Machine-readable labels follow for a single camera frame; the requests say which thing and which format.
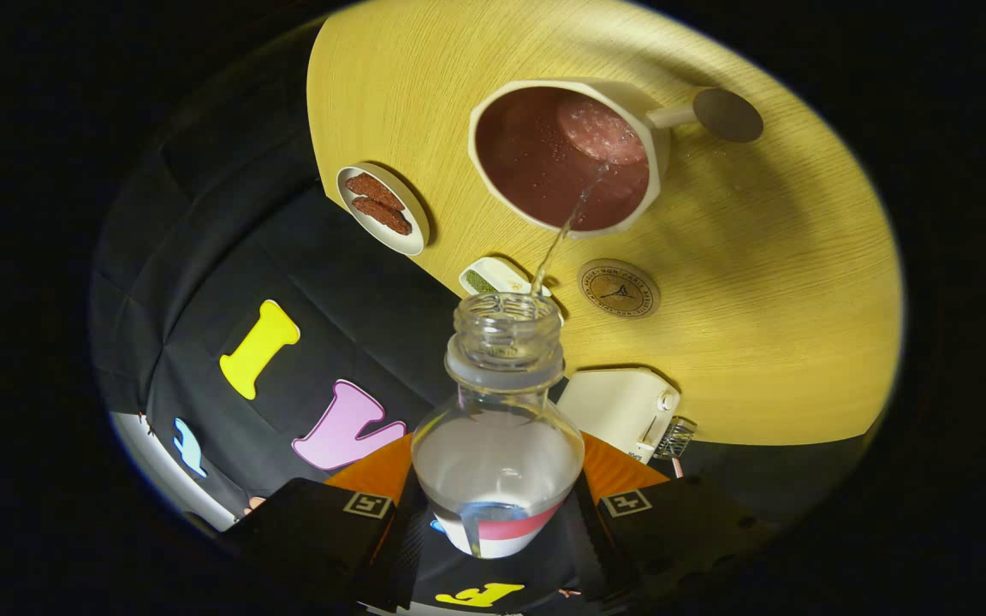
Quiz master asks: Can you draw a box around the red meat piece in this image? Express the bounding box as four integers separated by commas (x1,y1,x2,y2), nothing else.
351,197,413,236
345,173,406,212

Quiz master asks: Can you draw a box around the small white square dish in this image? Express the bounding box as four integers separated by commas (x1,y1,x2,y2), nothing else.
459,257,552,299

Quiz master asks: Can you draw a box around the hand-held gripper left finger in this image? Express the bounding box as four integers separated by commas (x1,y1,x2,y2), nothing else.
219,432,430,613

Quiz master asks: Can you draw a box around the white round plate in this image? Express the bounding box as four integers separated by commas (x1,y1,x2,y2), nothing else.
336,163,431,257

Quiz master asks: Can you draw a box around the beige cup with handle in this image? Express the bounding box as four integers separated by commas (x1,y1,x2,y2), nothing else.
468,79,765,240

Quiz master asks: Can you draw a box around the metal mesh holder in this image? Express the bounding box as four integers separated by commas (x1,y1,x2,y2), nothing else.
654,416,698,460

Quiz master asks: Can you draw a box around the round wooden coaster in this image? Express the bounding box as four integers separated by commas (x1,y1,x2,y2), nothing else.
578,258,662,320

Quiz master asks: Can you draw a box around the black backdrop cloth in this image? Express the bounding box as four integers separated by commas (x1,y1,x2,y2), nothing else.
89,26,875,616

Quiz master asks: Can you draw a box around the white toaster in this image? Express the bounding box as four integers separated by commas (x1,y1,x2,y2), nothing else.
555,368,682,465

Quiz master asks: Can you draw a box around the wooden table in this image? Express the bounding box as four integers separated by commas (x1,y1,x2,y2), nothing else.
306,0,905,447

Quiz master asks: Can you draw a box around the clear plastic juice bottle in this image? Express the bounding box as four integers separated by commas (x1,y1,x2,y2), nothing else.
412,293,586,560

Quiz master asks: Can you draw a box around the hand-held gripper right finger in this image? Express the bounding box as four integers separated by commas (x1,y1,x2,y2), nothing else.
563,432,781,613

